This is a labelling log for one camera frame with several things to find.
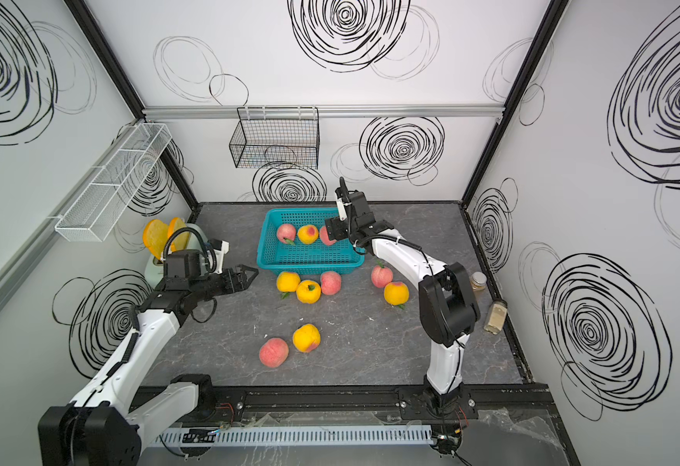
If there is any pale beige glass bottle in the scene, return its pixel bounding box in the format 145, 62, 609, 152
483, 299, 508, 335

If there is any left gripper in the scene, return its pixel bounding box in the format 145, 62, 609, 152
191, 265, 258, 303

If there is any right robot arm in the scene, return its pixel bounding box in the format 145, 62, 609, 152
325, 178, 481, 417

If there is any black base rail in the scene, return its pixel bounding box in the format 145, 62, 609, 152
135, 383, 553, 423

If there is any pink peach front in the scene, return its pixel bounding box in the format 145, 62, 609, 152
258, 338, 289, 368

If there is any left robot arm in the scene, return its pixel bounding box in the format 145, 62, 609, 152
38, 250, 259, 465

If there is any teal plastic basket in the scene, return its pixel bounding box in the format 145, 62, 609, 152
256, 208, 364, 276

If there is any white wire wall shelf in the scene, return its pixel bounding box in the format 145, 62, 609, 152
54, 122, 172, 243

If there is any yellow toast slice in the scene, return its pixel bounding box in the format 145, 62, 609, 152
167, 217, 191, 252
142, 219, 169, 259

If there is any yellow peach with leaf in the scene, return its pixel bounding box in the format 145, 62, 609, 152
295, 280, 322, 304

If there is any yellow peach red spot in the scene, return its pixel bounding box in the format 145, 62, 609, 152
297, 224, 320, 245

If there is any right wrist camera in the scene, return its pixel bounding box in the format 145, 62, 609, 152
336, 197, 353, 223

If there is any small brown glass bottle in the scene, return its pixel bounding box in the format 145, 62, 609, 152
470, 271, 487, 293

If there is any black wire wall basket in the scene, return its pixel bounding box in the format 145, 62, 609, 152
228, 106, 320, 169

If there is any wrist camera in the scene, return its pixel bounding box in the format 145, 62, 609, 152
208, 239, 230, 274
336, 197, 353, 223

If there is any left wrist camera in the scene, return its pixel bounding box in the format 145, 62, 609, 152
208, 239, 230, 274

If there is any white slotted cable duct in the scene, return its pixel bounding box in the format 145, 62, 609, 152
150, 425, 436, 450

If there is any yellow peach front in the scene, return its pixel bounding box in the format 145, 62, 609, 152
292, 323, 322, 353

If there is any mint green toaster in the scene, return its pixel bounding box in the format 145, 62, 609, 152
144, 223, 209, 289

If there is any pink peach with leaf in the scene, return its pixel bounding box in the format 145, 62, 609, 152
320, 226, 337, 247

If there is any yellow toast slice left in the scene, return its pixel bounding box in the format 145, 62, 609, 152
142, 219, 169, 259

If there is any yellow toast slice right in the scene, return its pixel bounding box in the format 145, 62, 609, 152
167, 217, 191, 252

